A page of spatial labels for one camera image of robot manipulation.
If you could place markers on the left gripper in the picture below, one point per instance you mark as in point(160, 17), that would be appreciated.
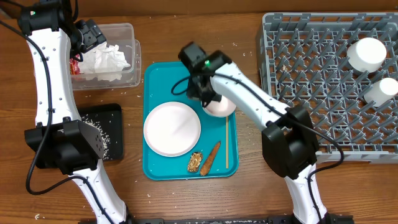
point(92, 35)

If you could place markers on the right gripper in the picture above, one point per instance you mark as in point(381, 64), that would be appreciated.
point(193, 93)

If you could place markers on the white napkin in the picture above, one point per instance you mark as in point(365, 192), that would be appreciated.
point(104, 62)

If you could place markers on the small white plate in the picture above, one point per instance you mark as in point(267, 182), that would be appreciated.
point(220, 109)

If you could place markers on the red snack wrapper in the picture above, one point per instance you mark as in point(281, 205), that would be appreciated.
point(74, 69)

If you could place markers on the wooden chopstick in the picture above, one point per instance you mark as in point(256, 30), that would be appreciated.
point(227, 143)

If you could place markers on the large white plate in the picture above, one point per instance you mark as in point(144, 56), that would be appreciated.
point(172, 129)

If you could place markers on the golden food scrap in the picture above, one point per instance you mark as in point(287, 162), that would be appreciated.
point(194, 162)

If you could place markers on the white cup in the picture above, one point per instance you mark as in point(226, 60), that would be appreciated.
point(382, 91)

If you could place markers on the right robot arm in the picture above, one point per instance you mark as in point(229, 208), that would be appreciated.
point(289, 141)

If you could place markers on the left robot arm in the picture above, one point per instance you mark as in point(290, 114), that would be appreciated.
point(60, 138)

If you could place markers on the grey dishwasher rack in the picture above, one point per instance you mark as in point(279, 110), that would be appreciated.
point(302, 60)

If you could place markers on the clear plastic bin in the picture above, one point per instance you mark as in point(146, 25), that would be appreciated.
point(122, 35)

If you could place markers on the teal serving tray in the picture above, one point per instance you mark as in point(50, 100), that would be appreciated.
point(159, 79)

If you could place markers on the brown carrot-shaped food scrap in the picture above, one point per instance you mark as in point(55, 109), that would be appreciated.
point(205, 169)

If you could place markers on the black tray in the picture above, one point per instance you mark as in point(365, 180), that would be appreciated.
point(111, 118)

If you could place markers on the pile of white rice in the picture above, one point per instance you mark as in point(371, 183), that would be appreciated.
point(105, 136)

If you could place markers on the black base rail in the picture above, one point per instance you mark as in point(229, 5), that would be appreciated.
point(281, 219)

